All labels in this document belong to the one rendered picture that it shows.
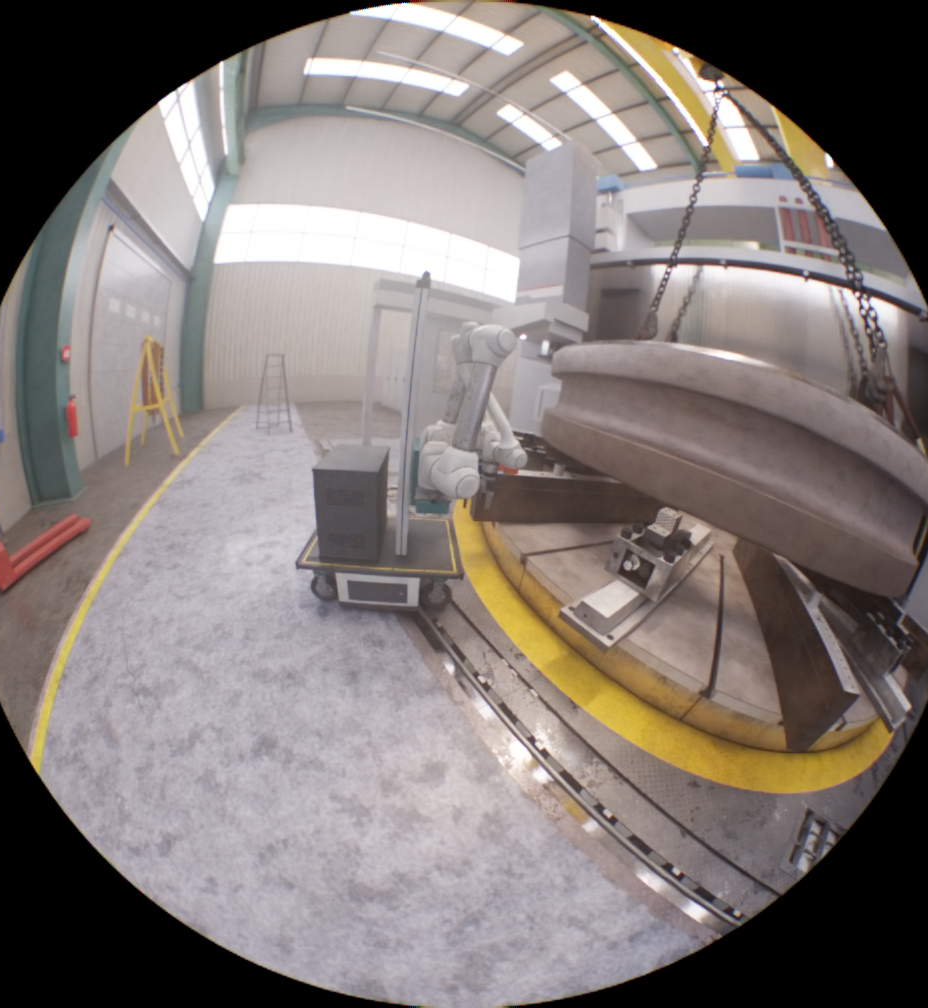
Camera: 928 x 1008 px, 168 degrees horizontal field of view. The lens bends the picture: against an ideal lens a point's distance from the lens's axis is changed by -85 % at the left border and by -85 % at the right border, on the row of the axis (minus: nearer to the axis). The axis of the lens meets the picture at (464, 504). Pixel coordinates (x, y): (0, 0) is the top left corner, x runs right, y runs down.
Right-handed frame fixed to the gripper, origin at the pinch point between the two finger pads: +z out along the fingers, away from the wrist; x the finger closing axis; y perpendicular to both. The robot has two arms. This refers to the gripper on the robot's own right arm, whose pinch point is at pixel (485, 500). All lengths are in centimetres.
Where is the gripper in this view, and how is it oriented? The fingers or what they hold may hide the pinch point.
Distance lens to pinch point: 173.6
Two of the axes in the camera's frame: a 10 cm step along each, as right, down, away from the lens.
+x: 1.2, 3.9, -9.1
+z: -1.1, 9.2, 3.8
